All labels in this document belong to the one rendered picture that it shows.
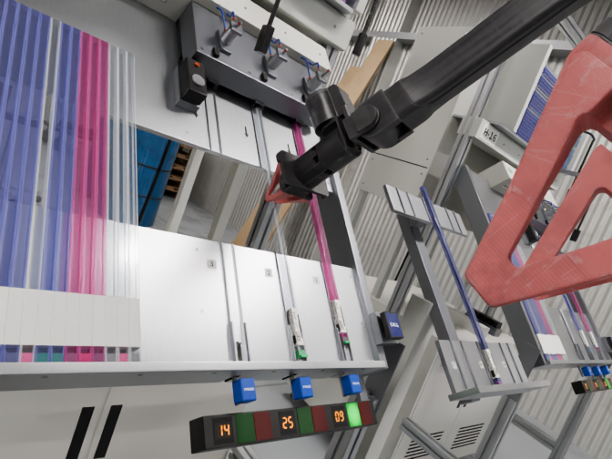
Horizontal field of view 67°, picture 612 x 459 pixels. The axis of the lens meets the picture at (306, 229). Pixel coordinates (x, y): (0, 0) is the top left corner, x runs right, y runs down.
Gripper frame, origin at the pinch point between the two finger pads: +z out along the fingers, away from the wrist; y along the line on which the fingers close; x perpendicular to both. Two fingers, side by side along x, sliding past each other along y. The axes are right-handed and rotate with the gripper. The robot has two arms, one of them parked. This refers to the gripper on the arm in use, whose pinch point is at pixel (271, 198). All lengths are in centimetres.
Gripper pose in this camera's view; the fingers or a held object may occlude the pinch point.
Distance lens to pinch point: 85.0
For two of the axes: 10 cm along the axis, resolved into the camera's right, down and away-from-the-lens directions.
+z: -6.7, 4.2, 6.1
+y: -7.2, -1.9, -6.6
